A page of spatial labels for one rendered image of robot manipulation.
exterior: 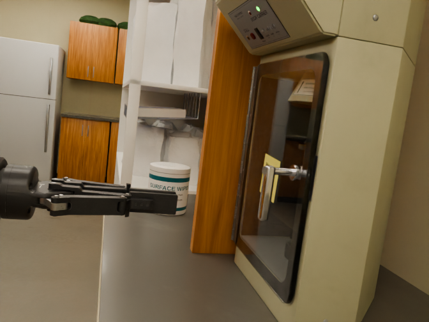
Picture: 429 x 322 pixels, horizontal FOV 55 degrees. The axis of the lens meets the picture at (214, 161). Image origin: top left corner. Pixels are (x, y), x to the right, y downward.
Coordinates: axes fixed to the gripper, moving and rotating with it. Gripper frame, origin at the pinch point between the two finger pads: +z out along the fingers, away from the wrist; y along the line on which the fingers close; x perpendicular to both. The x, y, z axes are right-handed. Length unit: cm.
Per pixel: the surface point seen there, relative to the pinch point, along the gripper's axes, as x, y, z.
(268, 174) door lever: -5.7, -0.5, 17.5
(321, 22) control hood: -28.8, -4.6, 20.2
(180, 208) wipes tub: 18, 64, 17
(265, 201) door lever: -1.4, -0.5, 17.7
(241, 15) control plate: -32.6, 17.8, 14.8
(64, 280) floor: 117, 220, -27
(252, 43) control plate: -28.4, 21.9, 19.0
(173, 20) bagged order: -50, 134, 16
